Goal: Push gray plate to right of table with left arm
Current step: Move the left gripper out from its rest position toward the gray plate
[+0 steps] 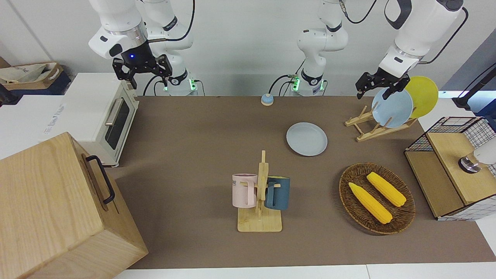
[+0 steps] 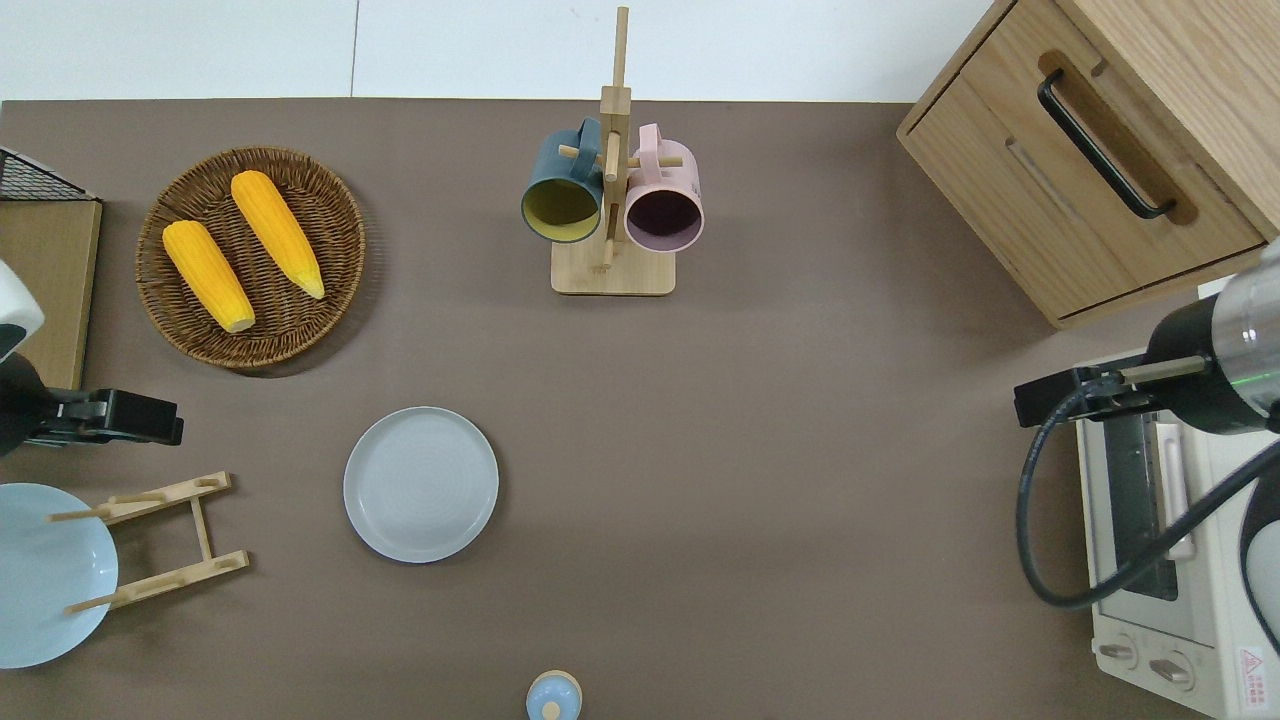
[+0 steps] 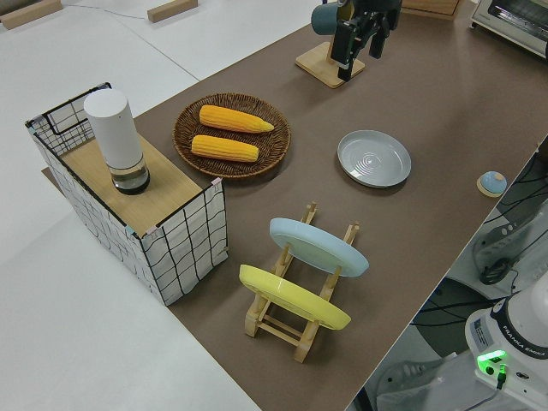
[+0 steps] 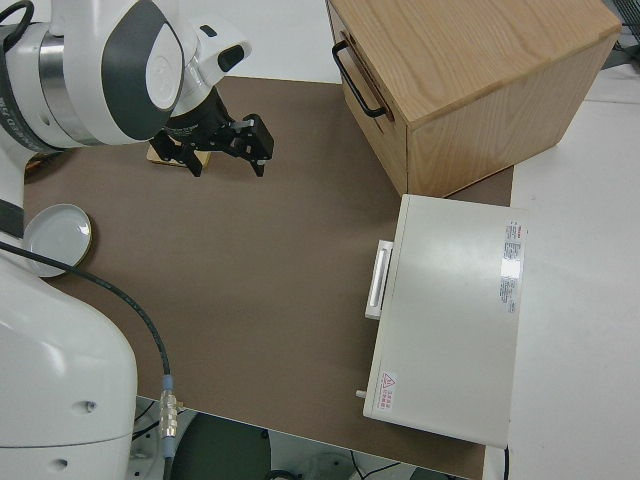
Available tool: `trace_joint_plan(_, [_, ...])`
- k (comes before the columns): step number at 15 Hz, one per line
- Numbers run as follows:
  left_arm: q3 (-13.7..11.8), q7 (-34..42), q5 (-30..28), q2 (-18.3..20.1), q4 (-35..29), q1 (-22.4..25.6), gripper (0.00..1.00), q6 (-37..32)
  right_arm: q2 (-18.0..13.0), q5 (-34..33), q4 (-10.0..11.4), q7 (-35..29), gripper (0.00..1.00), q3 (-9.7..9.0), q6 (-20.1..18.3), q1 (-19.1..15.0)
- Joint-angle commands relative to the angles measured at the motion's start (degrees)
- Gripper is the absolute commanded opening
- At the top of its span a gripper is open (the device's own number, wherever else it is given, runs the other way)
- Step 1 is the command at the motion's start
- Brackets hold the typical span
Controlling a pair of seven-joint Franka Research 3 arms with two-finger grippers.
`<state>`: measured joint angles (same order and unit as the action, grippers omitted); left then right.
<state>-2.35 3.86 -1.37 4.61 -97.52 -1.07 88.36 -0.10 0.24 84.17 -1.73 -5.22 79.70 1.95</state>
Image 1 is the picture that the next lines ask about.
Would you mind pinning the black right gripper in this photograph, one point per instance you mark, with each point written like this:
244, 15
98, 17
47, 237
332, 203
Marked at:
139, 64

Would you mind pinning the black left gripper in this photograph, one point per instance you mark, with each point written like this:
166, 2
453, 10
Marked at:
381, 78

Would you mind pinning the gray plate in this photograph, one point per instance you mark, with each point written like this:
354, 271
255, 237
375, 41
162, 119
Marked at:
307, 139

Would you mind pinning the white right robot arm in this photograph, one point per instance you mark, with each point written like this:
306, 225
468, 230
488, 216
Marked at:
116, 15

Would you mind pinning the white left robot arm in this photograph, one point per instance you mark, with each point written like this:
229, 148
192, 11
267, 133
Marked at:
420, 31

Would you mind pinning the light blue plate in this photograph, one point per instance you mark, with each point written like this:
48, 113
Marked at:
393, 108

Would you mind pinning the wooden plate rack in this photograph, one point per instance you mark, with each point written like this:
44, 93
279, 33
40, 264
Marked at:
372, 130

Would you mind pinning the yellow plate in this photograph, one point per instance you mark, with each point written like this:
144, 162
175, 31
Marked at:
424, 97

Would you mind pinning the white toaster oven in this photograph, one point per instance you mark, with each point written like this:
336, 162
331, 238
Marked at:
97, 116

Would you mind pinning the brown table mat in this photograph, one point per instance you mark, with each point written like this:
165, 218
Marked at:
186, 155

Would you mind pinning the black stand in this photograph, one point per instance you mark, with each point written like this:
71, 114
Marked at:
471, 95

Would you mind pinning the yellow corn cob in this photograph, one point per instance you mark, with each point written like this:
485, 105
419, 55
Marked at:
370, 203
386, 189

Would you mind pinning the cardboard box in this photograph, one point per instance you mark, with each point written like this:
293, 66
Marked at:
50, 77

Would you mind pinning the small blue bell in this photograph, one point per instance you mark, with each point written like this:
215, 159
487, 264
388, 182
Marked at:
267, 100

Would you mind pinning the brown wicker basket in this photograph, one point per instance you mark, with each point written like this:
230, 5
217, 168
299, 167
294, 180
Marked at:
356, 209

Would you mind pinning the beige cloth bag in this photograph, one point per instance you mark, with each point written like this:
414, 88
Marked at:
25, 73

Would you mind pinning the dark blue mug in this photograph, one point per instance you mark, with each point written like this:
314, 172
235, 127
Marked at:
279, 193

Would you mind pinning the pink mug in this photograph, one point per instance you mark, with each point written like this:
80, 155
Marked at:
243, 192

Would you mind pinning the large wooden box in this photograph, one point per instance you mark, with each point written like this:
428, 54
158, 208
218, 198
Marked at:
50, 213

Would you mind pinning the wooden mug tree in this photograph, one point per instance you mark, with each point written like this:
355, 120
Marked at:
260, 221

